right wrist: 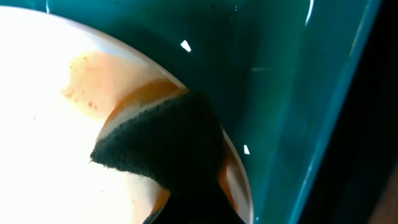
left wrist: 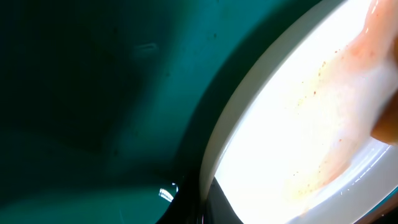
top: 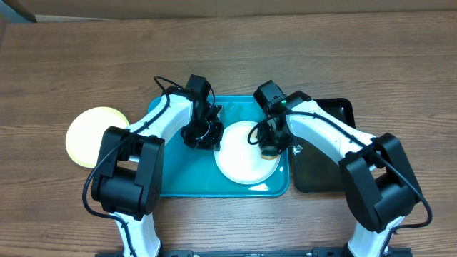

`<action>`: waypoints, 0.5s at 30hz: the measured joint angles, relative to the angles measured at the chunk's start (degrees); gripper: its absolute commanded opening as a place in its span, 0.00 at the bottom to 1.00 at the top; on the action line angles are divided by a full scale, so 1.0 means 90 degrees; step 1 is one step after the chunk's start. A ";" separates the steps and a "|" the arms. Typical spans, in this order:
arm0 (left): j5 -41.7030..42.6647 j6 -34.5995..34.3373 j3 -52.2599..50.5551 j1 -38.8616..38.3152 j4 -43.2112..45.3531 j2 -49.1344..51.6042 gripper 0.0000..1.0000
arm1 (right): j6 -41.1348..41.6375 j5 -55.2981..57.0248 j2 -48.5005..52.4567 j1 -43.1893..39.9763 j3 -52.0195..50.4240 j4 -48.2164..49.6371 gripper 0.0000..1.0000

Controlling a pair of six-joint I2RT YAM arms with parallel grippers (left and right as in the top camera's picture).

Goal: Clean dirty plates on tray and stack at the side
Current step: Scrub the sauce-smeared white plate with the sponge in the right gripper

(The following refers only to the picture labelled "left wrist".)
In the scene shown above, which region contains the white plate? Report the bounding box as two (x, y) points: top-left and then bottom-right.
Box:
(199, 0), (397, 223)

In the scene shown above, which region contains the teal plastic tray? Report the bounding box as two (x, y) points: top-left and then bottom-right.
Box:
(1, 0), (322, 223)

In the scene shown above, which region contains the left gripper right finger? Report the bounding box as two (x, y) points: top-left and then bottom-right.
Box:
(203, 178), (243, 224)

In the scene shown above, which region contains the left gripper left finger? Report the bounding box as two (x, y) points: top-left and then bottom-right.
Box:
(156, 174), (200, 224)

